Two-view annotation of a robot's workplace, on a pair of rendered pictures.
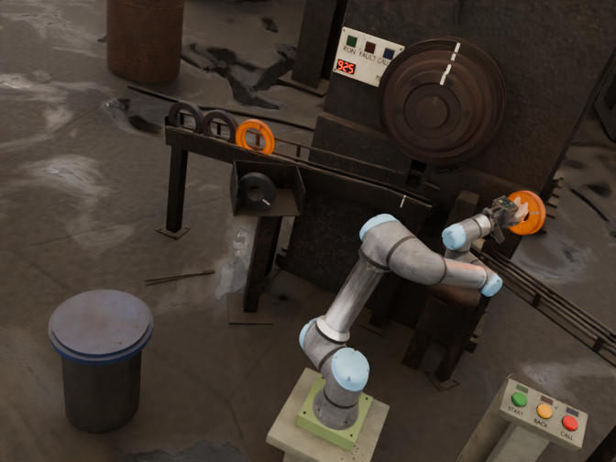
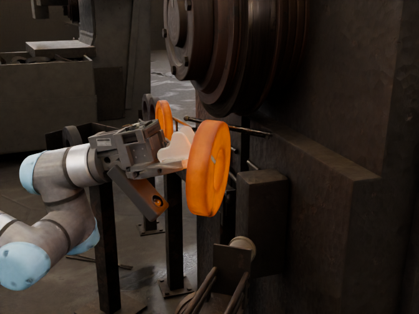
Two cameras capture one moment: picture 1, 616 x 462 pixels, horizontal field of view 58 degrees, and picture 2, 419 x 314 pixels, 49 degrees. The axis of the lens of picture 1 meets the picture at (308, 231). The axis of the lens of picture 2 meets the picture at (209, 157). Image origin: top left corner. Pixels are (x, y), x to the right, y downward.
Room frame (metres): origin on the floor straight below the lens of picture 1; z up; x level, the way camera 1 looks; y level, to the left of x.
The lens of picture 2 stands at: (1.37, -1.30, 1.16)
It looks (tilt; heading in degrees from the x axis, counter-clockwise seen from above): 19 degrees down; 55
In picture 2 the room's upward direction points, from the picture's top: straight up
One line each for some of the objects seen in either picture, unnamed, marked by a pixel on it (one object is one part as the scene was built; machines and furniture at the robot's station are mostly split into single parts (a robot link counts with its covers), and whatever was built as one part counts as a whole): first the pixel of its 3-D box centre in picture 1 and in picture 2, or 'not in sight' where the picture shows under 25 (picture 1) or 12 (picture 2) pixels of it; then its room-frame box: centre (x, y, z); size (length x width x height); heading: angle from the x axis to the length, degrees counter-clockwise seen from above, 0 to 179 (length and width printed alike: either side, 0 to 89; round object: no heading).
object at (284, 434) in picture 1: (330, 423); not in sight; (1.19, -0.22, 0.28); 0.32 x 0.32 x 0.04; 75
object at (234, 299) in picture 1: (255, 247); (100, 227); (1.92, 0.20, 0.36); 0.26 x 0.20 x 0.72; 108
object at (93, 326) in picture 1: (103, 364); not in sight; (1.25, 0.58, 0.22); 0.32 x 0.32 x 0.43
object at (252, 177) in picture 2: (458, 219); (262, 223); (2.01, -0.59, 0.68); 0.11 x 0.08 x 0.24; 163
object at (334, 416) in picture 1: (338, 400); not in sight; (1.19, -0.22, 0.40); 0.15 x 0.15 x 0.10
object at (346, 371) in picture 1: (346, 374); not in sight; (1.20, -0.22, 0.52); 0.13 x 0.12 x 0.14; 40
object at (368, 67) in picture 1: (368, 59); not in sight; (2.27, -0.07, 1.15); 0.26 x 0.02 x 0.18; 73
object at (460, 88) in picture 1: (433, 110); (184, 20); (1.97, -0.33, 1.11); 0.28 x 0.06 x 0.28; 73
